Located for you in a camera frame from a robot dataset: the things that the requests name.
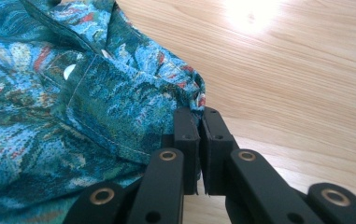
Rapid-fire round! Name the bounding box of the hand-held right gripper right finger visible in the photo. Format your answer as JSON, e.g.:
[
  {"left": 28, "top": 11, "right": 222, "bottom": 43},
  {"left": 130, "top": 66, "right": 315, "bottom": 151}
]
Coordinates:
[{"left": 198, "top": 106, "right": 323, "bottom": 224}]

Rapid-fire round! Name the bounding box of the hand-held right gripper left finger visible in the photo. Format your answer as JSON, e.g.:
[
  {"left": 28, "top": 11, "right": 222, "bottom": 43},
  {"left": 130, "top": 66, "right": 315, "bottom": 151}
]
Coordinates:
[{"left": 128, "top": 106, "right": 202, "bottom": 224}]

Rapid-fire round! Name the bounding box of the teal floral shirt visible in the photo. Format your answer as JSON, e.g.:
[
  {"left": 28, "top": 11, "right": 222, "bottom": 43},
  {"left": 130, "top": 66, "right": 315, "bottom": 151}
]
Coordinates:
[{"left": 0, "top": 0, "right": 206, "bottom": 224}]

